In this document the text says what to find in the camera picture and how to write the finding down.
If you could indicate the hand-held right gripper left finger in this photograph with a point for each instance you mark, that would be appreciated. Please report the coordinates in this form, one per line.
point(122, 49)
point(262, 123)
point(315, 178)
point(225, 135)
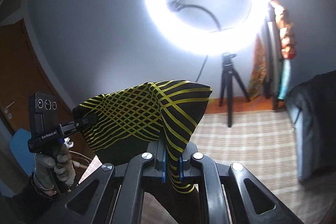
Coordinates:
point(163, 166)

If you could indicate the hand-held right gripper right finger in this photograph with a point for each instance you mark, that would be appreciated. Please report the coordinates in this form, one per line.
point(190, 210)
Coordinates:
point(181, 171)

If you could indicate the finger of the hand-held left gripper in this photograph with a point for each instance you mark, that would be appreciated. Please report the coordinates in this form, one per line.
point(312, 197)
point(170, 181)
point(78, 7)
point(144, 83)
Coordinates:
point(86, 119)

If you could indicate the black pants with yellow stripes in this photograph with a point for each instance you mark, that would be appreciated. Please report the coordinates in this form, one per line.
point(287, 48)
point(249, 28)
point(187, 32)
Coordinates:
point(131, 113)

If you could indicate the person's left forearm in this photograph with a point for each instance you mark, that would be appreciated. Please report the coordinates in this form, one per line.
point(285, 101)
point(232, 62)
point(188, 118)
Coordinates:
point(29, 197)

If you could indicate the person's left hand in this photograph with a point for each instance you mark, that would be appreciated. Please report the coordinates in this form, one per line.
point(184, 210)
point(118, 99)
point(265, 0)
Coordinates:
point(44, 169)

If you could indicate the blue plastic board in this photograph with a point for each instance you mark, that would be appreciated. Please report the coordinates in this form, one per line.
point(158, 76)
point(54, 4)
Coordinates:
point(21, 153)

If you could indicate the brown wooden door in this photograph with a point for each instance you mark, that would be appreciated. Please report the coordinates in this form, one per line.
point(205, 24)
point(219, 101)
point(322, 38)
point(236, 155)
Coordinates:
point(21, 69)

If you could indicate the checked beige blanket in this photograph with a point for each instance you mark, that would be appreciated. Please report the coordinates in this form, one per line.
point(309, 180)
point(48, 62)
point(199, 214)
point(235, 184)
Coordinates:
point(236, 148)

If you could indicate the black tripod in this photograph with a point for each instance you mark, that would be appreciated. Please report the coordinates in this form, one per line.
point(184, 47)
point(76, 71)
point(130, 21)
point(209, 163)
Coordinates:
point(227, 74)

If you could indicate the grey folded cloth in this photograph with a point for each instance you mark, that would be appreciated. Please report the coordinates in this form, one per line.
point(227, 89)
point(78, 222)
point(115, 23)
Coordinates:
point(302, 155)

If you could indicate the orange patterned cloth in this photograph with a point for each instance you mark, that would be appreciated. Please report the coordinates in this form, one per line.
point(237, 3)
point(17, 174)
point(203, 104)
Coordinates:
point(258, 74)

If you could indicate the teal cloth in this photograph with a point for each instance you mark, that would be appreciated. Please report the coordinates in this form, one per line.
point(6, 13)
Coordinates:
point(284, 77)

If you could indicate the black gooseneck phone holder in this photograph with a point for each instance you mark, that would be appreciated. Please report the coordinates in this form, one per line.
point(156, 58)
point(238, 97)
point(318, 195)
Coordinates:
point(178, 5)

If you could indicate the folded metal stand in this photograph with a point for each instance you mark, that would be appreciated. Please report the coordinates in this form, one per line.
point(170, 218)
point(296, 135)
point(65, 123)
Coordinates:
point(273, 56)

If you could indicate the black folded cloth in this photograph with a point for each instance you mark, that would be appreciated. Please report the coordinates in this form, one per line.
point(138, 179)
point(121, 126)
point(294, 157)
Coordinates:
point(323, 121)

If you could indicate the peach knotted cloth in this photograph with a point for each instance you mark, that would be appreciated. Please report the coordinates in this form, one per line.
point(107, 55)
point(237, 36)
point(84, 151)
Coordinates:
point(284, 29)

